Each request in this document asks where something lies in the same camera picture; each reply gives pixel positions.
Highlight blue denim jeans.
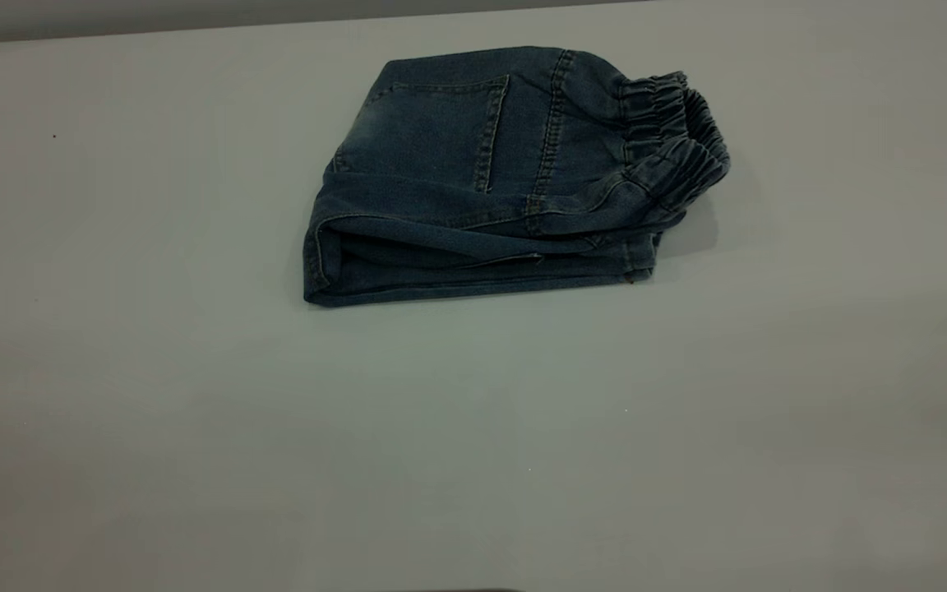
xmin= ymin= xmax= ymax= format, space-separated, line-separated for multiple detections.
xmin=301 ymin=45 xmax=732 ymax=308

